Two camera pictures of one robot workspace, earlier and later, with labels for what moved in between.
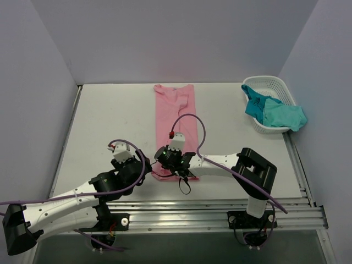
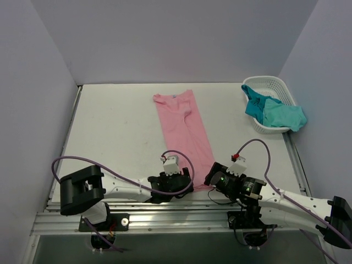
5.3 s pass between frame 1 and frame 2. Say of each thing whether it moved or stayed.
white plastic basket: stayed
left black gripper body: moved
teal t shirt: stayed
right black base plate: stayed
